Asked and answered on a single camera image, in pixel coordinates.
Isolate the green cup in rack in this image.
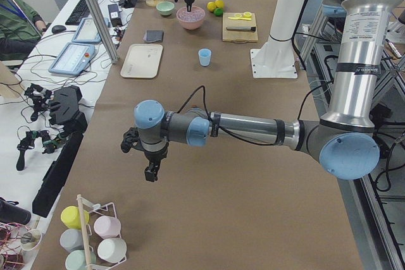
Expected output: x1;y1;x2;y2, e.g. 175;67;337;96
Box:
65;250;87;270

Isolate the light blue cup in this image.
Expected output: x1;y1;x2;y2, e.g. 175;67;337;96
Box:
198;48;212;66

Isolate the far teach pendant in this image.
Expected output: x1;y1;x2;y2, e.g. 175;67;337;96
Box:
72;18;101;44

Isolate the grey folded cloth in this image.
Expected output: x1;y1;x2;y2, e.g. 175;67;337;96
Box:
144;30;164;43

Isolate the black long box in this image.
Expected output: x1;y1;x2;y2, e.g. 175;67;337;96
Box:
32;132;84;218

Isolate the wooden cutting board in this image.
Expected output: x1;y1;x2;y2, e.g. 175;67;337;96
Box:
222;11;258;43

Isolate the grey cup in rack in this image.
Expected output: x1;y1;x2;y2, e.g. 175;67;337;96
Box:
59;229;84;253

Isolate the black keyboard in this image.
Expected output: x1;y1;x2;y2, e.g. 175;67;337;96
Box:
65;0;90;26

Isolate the white wire cup rack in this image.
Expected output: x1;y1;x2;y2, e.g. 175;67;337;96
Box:
77;195;127;269

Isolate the lemon half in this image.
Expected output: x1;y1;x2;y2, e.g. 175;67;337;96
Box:
243;11;252;18

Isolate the black gripper part on desk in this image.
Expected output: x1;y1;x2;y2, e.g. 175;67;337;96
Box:
49;85;87;133

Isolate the pink cup in rack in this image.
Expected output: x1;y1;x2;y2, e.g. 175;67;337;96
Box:
94;216;122;239

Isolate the upper yellow lemon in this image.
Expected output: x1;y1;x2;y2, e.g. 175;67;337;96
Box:
206;2;216;12

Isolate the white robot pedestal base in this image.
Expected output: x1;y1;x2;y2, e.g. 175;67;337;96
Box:
251;0;304;78

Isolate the wooden rack handle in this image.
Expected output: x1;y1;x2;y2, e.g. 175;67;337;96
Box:
77;194;93;270

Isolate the steel muddler black tip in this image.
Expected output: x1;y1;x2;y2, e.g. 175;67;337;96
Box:
225;27;256;32

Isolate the cream rabbit tray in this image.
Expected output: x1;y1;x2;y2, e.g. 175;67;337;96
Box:
120;44;163;79

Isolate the white cup in rack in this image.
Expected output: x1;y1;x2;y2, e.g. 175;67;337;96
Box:
97;238;127;263

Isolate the pink bowl of ice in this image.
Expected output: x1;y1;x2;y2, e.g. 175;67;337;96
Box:
176;6;206;30

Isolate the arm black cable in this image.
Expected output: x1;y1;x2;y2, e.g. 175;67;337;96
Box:
177;85;336;147

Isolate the black computer mouse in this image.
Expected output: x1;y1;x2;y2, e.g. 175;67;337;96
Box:
51;25;66;34

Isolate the near teach pendant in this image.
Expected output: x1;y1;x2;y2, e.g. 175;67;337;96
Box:
48;42;96;76

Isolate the yellow plastic knife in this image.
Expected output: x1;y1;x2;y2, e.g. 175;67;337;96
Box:
227;16;252;21

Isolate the lower yellow lemon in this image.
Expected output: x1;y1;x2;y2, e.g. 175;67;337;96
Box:
215;0;225;9

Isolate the green lime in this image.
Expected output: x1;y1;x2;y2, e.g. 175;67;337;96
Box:
213;8;223;16

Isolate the yellow cup in rack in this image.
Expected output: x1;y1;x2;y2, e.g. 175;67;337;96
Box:
60;206;81;230

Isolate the aluminium frame post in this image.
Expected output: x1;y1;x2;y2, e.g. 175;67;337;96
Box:
85;0;118;64

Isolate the green bowl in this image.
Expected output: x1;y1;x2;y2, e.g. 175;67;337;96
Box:
156;1;175;16

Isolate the yellow lemon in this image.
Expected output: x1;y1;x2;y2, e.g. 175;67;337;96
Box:
215;0;225;9
206;2;216;12

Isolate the teach pendant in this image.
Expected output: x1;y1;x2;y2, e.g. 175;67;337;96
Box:
48;42;96;76
72;18;101;44

